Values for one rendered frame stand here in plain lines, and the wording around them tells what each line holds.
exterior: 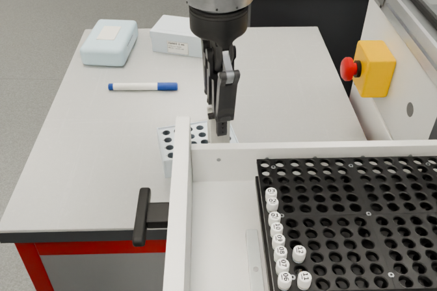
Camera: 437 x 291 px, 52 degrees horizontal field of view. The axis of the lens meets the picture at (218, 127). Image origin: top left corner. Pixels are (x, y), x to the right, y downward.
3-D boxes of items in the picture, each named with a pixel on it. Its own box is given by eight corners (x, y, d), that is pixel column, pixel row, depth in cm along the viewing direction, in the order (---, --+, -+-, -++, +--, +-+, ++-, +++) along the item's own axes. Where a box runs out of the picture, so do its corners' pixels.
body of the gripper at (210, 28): (183, -9, 59) (186, 53, 65) (196, 18, 53) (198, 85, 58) (238, -14, 60) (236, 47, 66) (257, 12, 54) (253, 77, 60)
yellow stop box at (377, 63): (356, 99, 75) (365, 61, 70) (346, 75, 80) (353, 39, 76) (387, 98, 75) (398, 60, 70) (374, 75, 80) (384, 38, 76)
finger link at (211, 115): (233, 43, 60) (236, 47, 59) (233, 113, 67) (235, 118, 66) (205, 46, 60) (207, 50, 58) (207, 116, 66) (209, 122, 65)
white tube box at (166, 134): (165, 178, 71) (163, 160, 69) (158, 144, 78) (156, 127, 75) (240, 165, 74) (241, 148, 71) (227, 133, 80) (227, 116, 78)
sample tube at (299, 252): (289, 282, 45) (294, 255, 42) (287, 272, 46) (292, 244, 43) (302, 282, 45) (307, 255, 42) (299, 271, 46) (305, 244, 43)
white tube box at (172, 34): (151, 51, 103) (149, 30, 100) (164, 34, 109) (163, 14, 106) (205, 58, 100) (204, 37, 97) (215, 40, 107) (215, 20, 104)
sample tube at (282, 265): (273, 296, 44) (277, 269, 41) (272, 285, 45) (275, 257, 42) (285, 296, 44) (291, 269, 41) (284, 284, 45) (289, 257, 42)
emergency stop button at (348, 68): (342, 86, 75) (346, 65, 72) (337, 73, 78) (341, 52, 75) (360, 85, 75) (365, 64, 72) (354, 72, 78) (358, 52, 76)
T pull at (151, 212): (132, 249, 45) (131, 241, 44) (140, 193, 50) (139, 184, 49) (169, 249, 45) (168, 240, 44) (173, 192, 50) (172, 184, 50)
